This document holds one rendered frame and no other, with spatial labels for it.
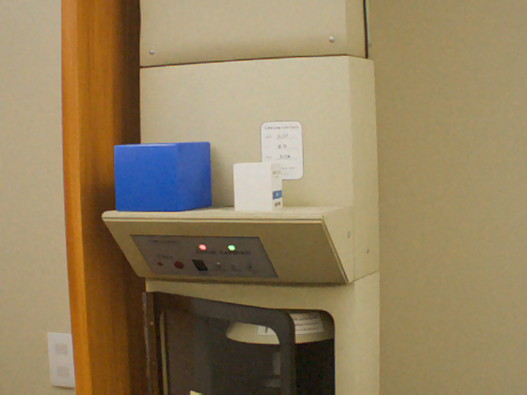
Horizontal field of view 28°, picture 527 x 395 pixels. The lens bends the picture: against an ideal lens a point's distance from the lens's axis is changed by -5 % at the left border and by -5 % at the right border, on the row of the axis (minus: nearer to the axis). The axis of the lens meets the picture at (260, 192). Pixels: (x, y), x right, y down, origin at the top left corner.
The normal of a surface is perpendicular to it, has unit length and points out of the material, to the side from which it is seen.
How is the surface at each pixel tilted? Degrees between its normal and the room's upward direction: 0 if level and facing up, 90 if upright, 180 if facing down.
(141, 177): 90
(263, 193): 90
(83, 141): 90
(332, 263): 135
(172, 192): 90
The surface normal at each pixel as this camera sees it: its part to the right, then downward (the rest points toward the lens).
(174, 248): -0.26, 0.75
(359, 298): 0.91, 0.00
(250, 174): -0.27, 0.06
